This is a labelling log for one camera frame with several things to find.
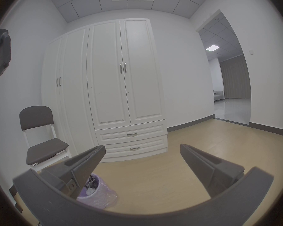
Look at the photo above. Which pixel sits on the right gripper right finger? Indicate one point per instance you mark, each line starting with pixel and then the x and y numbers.
pixel 207 168

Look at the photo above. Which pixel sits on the square ceiling light panel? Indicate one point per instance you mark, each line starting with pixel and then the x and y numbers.
pixel 212 47

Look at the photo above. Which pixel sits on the purple plastic bag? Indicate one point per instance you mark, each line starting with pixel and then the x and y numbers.
pixel 107 198

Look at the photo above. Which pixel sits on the white trash bin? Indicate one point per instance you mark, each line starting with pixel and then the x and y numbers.
pixel 89 198

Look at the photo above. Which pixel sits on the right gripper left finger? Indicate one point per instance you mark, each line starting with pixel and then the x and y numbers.
pixel 82 166

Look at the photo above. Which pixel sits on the grey and white chair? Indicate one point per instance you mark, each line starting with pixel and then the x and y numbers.
pixel 46 149

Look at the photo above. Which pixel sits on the black plastic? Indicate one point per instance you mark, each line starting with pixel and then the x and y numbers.
pixel 92 181

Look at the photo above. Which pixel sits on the white wardrobe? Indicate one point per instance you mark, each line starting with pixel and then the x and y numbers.
pixel 122 90

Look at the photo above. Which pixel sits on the crumpled white paper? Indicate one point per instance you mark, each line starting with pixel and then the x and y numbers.
pixel 90 191

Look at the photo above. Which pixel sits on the grey curtain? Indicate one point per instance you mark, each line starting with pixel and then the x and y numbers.
pixel 235 79

